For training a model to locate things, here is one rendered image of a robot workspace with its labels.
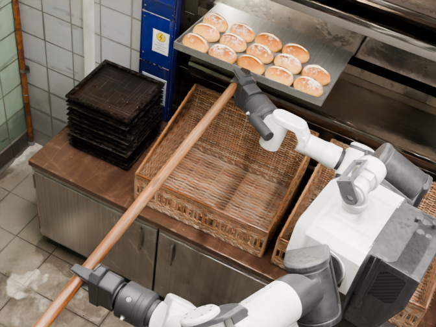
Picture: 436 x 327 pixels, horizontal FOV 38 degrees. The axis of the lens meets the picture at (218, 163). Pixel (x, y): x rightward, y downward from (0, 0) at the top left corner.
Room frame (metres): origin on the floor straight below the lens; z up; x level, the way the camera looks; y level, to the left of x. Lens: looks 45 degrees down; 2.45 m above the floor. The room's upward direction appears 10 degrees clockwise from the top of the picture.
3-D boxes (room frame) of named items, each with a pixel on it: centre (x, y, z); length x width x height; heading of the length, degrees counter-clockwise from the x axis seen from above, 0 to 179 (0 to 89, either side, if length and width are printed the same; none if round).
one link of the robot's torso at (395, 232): (0.97, -0.38, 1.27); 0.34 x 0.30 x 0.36; 152
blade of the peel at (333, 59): (1.89, -0.10, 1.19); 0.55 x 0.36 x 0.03; 71
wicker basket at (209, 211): (1.75, -0.03, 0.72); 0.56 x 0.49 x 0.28; 71
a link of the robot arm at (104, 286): (0.79, 0.18, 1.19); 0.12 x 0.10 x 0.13; 70
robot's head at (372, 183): (1.01, -0.32, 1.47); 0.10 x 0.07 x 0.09; 152
